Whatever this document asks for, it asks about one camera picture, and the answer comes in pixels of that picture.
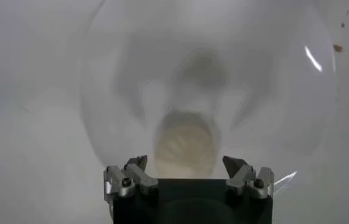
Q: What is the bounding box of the white round plate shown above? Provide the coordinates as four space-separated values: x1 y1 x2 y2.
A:
79 0 338 195

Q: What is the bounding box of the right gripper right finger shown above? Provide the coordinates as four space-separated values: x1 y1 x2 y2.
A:
222 155 275 200

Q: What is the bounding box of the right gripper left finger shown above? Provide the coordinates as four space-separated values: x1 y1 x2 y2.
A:
103 154 160 201

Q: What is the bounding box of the white steamed baozi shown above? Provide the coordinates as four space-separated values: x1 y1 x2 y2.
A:
153 111 220 180

